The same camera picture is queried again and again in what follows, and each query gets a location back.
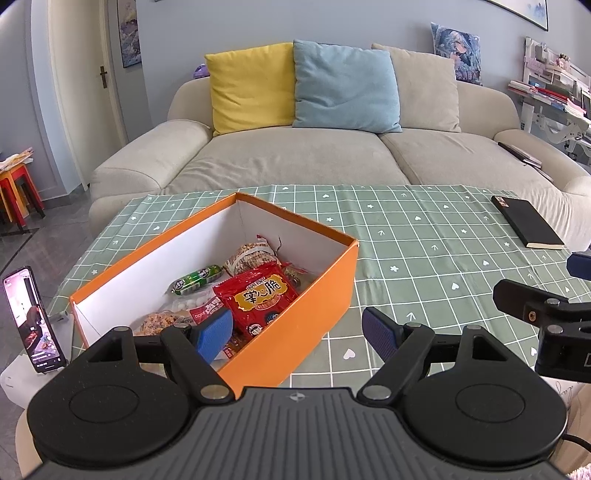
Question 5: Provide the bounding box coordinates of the blue pillow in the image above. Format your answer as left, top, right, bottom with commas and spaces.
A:
292, 39, 403, 134

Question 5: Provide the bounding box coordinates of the large noodle snack bag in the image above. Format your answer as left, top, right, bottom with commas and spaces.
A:
224, 235, 282, 278

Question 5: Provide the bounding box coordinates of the yellow pillow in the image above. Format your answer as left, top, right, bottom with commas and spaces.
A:
204, 42, 296, 137

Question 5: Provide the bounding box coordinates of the green sausage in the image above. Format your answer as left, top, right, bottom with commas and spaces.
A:
171, 264, 223, 296

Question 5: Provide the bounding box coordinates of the red snack packet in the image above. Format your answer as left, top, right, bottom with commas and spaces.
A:
212, 261, 300, 335

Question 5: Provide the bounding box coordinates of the small clear red-label packet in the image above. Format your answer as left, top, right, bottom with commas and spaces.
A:
281, 263, 308, 289

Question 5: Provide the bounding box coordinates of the black smartphone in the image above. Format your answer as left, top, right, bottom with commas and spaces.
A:
2, 265, 65, 374

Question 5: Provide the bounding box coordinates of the framed wall picture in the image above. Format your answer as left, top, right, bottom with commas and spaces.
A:
482, 0, 550, 32

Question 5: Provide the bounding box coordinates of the clear white balls packet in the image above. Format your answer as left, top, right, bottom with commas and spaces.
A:
164, 293, 218, 319

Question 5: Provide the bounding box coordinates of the dark book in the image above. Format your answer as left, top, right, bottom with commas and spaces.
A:
498, 141, 555, 183

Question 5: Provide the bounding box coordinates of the clear brown nut packet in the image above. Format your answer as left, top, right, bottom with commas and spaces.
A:
139, 311, 178, 335

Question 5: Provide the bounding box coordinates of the stack of books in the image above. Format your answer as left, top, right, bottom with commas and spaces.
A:
508, 79, 583, 116

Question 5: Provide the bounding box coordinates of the orange cardboard box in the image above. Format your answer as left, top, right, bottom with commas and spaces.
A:
69, 191, 360, 387

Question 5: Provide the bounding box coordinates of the green checked tablecloth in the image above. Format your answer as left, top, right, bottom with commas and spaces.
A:
46, 185, 591, 388

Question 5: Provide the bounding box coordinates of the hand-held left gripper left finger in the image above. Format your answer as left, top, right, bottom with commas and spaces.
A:
69, 307, 234, 401

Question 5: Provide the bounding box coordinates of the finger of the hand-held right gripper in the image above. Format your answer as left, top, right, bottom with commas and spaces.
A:
492, 278, 591, 326
567, 251, 591, 280

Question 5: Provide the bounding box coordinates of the red stool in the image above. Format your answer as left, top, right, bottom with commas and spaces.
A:
0, 164, 47, 227

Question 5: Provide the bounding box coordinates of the wall poster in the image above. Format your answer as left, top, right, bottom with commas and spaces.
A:
115, 0, 141, 70

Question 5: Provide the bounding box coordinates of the white door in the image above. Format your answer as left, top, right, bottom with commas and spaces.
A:
48, 0, 127, 153

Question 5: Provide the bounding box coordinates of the black notebook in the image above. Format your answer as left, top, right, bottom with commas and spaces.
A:
491, 195, 566, 250

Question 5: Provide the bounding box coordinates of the beige sofa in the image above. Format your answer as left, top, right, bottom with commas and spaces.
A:
88, 44, 591, 252

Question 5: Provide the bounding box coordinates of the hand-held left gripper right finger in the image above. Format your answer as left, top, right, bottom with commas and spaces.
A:
356, 307, 525, 401

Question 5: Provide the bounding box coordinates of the white phone stand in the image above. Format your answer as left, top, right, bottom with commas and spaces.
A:
0, 310, 75, 409

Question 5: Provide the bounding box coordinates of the beige pillow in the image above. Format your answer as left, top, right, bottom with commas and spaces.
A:
372, 43, 462, 134

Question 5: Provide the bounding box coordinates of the printed figure pillow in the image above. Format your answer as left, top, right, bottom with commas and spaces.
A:
431, 22, 483, 86

